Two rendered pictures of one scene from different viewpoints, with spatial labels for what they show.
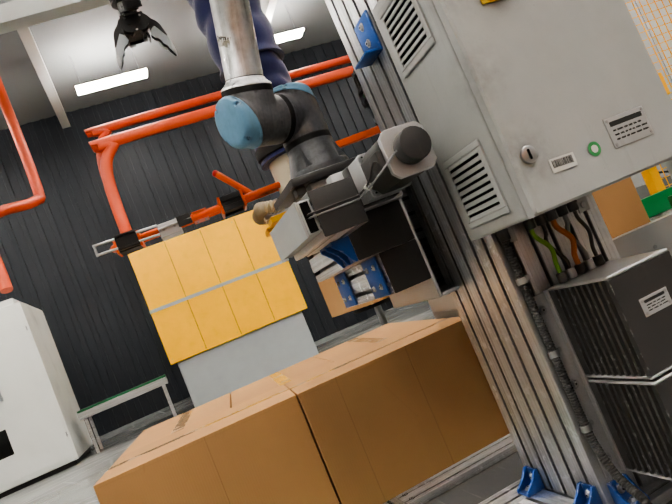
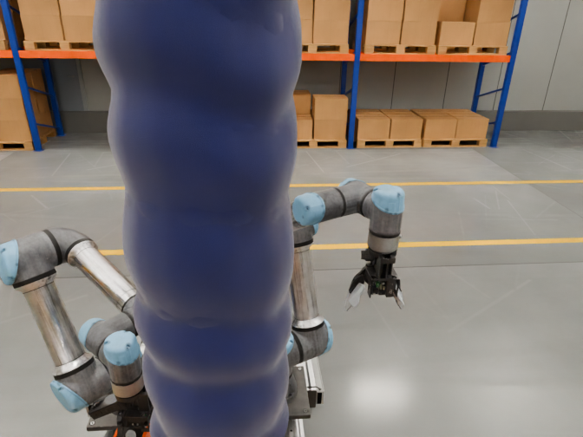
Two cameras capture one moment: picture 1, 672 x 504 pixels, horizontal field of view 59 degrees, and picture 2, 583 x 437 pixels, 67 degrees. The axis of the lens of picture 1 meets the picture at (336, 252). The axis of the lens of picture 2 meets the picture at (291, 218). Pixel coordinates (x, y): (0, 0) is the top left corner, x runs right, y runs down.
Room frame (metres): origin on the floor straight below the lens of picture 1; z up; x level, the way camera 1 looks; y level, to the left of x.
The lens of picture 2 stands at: (2.53, 0.26, 2.24)
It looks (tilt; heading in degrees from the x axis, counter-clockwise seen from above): 25 degrees down; 193
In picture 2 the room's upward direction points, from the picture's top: 1 degrees clockwise
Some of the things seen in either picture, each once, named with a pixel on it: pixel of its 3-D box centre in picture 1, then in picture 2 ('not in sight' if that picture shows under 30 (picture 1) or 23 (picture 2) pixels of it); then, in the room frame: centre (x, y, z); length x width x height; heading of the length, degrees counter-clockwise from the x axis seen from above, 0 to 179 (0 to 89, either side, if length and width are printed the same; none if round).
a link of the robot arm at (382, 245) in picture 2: not in sight; (384, 239); (1.54, 0.27, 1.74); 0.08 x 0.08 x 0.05
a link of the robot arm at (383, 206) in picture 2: not in sight; (385, 210); (1.54, 0.26, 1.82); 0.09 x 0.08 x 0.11; 44
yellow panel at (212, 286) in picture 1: (226, 306); not in sight; (9.41, 1.92, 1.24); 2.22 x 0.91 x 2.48; 108
